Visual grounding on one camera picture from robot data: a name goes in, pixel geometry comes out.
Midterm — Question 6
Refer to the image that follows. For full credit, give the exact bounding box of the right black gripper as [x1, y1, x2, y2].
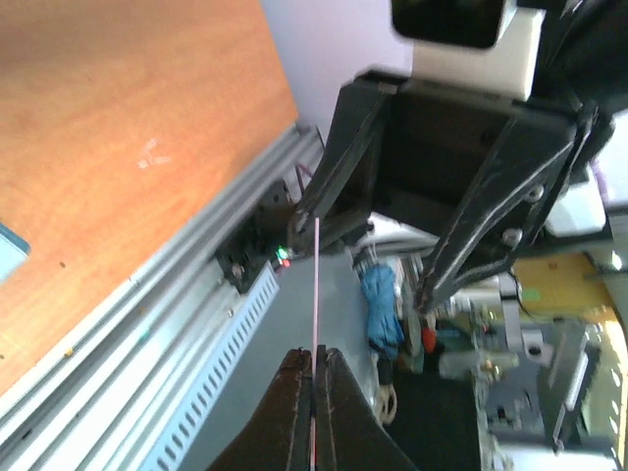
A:
[288, 73, 614, 315]

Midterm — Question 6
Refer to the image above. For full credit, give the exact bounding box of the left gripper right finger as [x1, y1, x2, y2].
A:
[313, 345, 415, 471]

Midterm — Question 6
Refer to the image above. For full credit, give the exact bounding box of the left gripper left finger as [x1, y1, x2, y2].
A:
[209, 348, 313, 471]

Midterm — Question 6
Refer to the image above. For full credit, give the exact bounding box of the blue card holder wallet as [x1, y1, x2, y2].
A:
[0, 224, 30, 283]

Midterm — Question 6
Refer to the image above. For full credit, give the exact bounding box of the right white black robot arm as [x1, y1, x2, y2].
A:
[288, 71, 612, 314]

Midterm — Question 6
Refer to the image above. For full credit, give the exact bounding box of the right small circuit board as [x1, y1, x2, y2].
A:
[271, 245, 295, 273]

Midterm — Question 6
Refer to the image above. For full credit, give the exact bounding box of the grey slotted cable duct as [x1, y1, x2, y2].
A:
[123, 264, 279, 470]

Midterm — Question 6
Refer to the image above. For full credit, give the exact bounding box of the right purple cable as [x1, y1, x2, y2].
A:
[293, 164, 315, 197]

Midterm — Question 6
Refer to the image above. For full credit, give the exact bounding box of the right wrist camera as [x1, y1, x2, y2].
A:
[391, 0, 546, 100]

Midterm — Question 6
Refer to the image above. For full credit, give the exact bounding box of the aluminium front rail frame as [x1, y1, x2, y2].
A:
[1, 127, 323, 470]

